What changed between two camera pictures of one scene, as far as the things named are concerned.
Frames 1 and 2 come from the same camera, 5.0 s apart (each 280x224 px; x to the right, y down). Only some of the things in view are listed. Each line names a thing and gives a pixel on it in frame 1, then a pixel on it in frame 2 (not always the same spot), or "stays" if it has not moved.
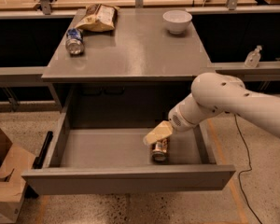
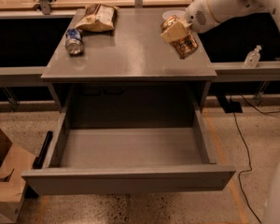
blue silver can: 75,42 stays
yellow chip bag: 99,18 stays
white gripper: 176,120 -> 198,16
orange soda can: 160,150 -> 184,46
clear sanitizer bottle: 252,59 stays
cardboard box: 8,188 stays
